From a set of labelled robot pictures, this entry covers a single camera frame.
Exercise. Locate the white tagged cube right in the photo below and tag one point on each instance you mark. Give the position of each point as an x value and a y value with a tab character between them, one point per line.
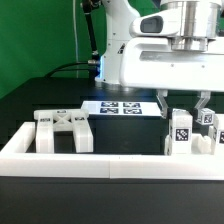
205	116

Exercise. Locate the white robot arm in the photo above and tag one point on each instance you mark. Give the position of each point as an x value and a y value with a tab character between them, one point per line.
177	48

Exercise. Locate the white marker sheet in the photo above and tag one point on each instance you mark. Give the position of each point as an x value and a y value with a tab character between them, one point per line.
118	108

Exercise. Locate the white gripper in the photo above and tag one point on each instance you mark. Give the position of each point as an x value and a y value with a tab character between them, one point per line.
151	63

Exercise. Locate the white U-shaped fence frame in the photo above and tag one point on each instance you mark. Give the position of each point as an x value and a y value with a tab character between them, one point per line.
15	160

